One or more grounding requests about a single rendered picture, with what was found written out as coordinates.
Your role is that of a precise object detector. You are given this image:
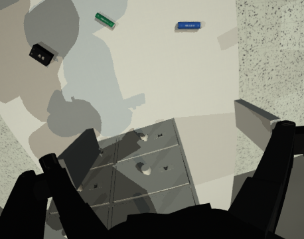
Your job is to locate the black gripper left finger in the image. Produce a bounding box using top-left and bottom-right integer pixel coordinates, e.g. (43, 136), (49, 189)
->
(0, 128), (117, 239)

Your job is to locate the blue battery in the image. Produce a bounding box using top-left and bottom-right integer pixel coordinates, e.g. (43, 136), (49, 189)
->
(177, 22), (202, 29)

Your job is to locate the green aaa battery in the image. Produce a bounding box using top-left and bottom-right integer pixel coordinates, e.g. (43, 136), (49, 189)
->
(95, 13), (116, 28)

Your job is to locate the black nine-volt battery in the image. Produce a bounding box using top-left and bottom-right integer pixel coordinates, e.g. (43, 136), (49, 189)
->
(29, 44), (54, 66)

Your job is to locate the small grey chest of drawers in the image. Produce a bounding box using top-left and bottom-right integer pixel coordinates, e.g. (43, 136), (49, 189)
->
(44, 118), (200, 230)

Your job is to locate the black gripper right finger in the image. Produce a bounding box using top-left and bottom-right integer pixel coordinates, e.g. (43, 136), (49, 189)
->
(205, 99), (304, 239)

